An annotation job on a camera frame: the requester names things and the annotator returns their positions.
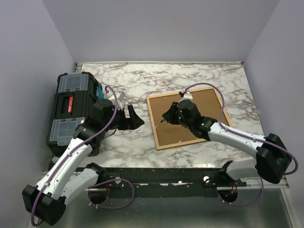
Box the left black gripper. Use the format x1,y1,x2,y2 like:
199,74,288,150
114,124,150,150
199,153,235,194
103,105,144,131

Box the wooden picture frame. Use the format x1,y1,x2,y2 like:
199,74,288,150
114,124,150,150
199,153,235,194
147,87,232,150

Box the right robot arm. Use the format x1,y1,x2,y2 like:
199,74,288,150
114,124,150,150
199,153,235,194
162,99,292,186

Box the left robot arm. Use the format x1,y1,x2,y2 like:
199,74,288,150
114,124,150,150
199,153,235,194
22,99,144,227

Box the black toolbox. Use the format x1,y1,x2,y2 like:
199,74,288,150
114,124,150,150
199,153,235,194
46,72,104,157

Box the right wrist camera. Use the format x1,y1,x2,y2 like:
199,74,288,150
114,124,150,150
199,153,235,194
179,90,193,102

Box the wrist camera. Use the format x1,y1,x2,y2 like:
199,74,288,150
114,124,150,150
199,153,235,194
179,90,193,102
105,91,125,110

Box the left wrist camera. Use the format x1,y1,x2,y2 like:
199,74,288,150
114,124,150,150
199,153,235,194
105,91,125,110

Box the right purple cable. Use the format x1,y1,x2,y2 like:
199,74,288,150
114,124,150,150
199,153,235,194
182,82,299,207

